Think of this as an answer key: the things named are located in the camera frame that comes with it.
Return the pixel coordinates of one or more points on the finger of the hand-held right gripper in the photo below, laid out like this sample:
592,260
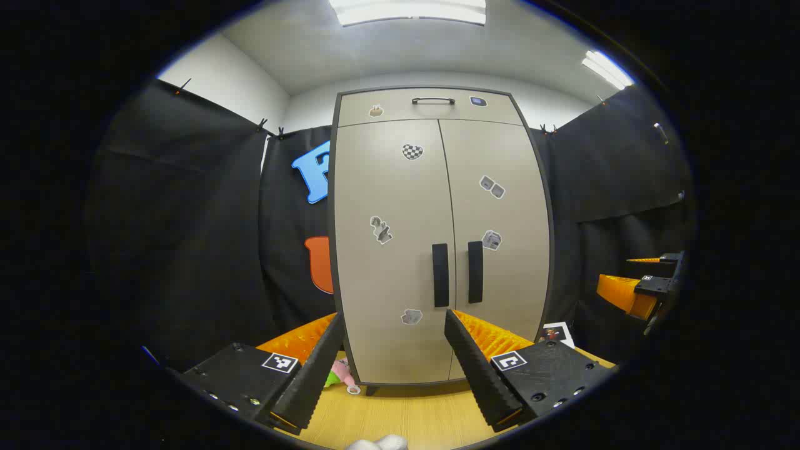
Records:
669,257
625,294

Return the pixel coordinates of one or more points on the pink and green plush toy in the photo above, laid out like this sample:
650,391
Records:
340,374

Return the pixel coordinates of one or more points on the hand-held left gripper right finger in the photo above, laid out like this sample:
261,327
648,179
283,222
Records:
478,375

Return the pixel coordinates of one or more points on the black backdrop cloth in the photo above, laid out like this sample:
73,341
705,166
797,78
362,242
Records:
187,219

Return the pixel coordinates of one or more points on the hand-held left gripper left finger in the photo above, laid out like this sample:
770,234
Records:
312,375

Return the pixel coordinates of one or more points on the beige double-door shoe cabinet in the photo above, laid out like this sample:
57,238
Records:
333,262

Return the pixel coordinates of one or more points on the beige cabinet drawer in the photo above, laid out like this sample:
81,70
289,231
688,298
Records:
400,109

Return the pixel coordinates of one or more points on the beige shoe cabinet door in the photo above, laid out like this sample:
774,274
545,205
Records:
387,281
506,281

